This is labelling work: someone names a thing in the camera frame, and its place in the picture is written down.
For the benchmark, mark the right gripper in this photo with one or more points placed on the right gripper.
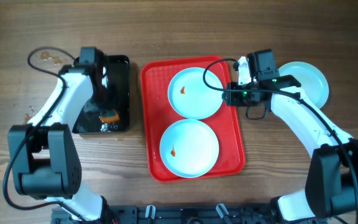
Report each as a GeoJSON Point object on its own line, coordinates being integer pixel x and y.
{"type": "Point", "coordinates": [232, 99]}

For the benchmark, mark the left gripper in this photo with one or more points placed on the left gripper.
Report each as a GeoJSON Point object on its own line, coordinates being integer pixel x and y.
{"type": "Point", "coordinates": [112, 93]}

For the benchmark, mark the orange green sponge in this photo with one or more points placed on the orange green sponge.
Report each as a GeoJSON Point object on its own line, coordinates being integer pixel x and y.
{"type": "Point", "coordinates": [109, 116]}

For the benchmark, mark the light blue plate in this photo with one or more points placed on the light blue plate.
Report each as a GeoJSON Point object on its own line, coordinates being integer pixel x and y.
{"type": "Point", "coordinates": [312, 81]}
{"type": "Point", "coordinates": [189, 148]}
{"type": "Point", "coordinates": [194, 93]}

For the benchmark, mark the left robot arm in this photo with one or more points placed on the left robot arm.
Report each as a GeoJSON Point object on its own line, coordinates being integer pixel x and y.
{"type": "Point", "coordinates": [44, 168]}

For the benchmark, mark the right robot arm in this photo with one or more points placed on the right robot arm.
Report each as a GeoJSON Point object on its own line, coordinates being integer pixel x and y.
{"type": "Point", "coordinates": [331, 187]}

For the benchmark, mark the black water tray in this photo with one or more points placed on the black water tray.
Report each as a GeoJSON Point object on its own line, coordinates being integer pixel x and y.
{"type": "Point", "coordinates": [88, 122]}

